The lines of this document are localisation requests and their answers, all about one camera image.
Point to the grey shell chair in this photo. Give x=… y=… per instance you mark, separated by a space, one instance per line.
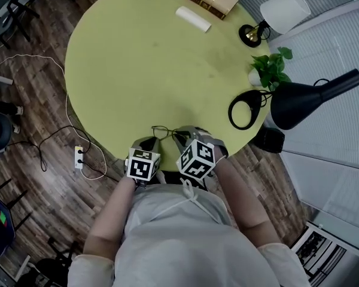
x=6 y=7

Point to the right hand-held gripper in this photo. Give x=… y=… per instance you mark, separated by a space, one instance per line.
x=197 y=158

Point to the person's white shirt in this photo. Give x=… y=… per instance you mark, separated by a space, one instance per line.
x=182 y=244

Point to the small green potted plant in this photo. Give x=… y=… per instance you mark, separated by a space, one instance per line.
x=270 y=67

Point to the person's left forearm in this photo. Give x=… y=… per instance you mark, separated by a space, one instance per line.
x=107 y=220

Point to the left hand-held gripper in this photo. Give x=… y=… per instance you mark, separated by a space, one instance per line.
x=142 y=166

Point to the white glasses case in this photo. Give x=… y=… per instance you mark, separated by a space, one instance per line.
x=193 y=18

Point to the white power strip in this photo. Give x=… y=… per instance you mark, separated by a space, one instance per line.
x=78 y=158

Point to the black cube-shaped box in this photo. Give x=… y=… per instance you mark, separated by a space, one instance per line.
x=270 y=140

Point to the black cone-shade desk lamp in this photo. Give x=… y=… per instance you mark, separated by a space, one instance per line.
x=299 y=103

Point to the person's black trousers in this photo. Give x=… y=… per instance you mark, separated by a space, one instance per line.
x=173 y=176

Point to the white framed shelf rack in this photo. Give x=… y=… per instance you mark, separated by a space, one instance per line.
x=317 y=250

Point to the person's right forearm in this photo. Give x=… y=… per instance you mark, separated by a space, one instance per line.
x=245 y=202

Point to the white-shade table lamp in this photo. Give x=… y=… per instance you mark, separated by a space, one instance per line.
x=284 y=10

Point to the dark-framed eyeglasses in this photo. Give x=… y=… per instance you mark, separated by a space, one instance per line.
x=160 y=131

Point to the round yellow table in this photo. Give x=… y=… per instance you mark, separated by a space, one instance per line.
x=137 y=70

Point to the red green toy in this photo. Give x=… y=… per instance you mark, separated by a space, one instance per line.
x=4 y=218

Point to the black chair base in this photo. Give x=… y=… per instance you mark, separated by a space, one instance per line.
x=52 y=265

